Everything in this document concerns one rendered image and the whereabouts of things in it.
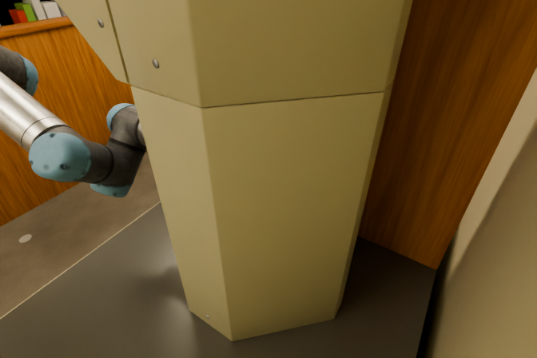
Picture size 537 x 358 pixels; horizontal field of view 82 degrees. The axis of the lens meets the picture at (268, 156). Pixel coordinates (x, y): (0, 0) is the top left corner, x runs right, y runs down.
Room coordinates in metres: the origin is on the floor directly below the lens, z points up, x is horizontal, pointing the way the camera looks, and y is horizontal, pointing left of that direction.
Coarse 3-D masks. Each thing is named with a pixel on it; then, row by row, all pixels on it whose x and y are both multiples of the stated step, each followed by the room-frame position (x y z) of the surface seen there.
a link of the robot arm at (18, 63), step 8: (0, 48) 0.70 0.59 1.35; (0, 56) 0.68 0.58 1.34; (8, 56) 0.70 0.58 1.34; (16, 56) 0.73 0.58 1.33; (0, 64) 0.67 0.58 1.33; (8, 64) 0.68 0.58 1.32; (16, 64) 0.71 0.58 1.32; (24, 64) 0.73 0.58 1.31; (32, 64) 0.76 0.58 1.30; (8, 72) 0.68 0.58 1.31; (16, 72) 0.69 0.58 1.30; (24, 72) 0.71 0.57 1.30; (32, 72) 0.74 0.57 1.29; (16, 80) 0.69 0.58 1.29; (24, 80) 0.71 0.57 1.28; (32, 80) 0.72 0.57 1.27; (24, 88) 0.70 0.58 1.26; (32, 88) 0.72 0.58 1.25; (32, 96) 0.72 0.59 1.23
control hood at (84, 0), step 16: (64, 0) 0.38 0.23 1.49; (80, 0) 0.37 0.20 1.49; (96, 0) 0.35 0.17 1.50; (80, 16) 0.37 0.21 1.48; (96, 16) 0.35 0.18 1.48; (112, 16) 0.34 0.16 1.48; (80, 32) 0.38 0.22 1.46; (96, 32) 0.36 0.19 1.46; (112, 32) 0.34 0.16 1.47; (96, 48) 0.36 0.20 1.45; (112, 48) 0.35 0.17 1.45; (112, 64) 0.35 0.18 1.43; (128, 80) 0.34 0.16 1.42
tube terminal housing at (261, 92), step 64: (128, 0) 0.32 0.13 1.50; (192, 0) 0.28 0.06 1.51; (256, 0) 0.29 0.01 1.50; (320, 0) 0.30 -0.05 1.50; (384, 0) 0.32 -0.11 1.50; (128, 64) 0.34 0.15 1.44; (192, 64) 0.28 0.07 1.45; (256, 64) 0.29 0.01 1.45; (320, 64) 0.30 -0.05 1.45; (384, 64) 0.32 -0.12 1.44; (192, 128) 0.29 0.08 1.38; (256, 128) 0.29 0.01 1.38; (320, 128) 0.31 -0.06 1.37; (192, 192) 0.30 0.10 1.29; (256, 192) 0.29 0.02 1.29; (320, 192) 0.31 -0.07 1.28; (192, 256) 0.31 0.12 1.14; (256, 256) 0.29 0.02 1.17; (320, 256) 0.31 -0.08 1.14; (256, 320) 0.29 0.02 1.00; (320, 320) 0.32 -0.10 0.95
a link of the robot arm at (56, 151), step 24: (0, 72) 0.56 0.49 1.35; (0, 96) 0.49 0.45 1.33; (24, 96) 0.51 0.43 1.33; (0, 120) 0.46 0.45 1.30; (24, 120) 0.45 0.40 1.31; (48, 120) 0.47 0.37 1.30; (24, 144) 0.43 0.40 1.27; (48, 144) 0.40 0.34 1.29; (72, 144) 0.41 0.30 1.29; (96, 144) 0.47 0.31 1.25; (48, 168) 0.38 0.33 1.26; (72, 168) 0.39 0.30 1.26; (96, 168) 0.43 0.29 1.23
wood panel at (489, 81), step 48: (432, 0) 0.52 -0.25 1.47; (480, 0) 0.48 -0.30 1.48; (528, 0) 0.46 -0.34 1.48; (432, 48) 0.51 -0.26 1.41; (480, 48) 0.47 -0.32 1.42; (528, 48) 0.44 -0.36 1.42; (432, 96) 0.50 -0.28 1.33; (480, 96) 0.46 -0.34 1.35; (384, 144) 0.53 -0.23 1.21; (432, 144) 0.48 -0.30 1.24; (480, 144) 0.45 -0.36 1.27; (384, 192) 0.51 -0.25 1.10; (432, 192) 0.47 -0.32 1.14; (384, 240) 0.50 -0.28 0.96; (432, 240) 0.45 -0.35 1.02
